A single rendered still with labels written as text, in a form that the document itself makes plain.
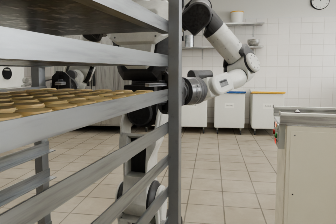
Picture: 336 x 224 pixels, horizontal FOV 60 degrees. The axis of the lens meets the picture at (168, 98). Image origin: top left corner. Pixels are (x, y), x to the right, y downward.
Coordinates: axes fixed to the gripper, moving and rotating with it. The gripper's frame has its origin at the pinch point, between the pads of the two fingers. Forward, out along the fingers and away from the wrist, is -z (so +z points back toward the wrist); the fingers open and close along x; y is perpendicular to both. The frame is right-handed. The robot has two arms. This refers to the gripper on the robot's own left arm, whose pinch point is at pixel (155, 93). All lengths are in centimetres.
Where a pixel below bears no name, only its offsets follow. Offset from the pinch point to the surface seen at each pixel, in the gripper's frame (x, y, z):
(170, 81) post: 3.6, 6.5, -0.2
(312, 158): -38, 7, 97
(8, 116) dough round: 1, 27, -44
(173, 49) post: 12.1, 7.2, 0.3
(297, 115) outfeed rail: -16, 0, 94
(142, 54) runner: 9.7, 14.9, -15.9
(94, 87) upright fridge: -23, -400, 196
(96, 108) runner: 0.7, 24.1, -31.9
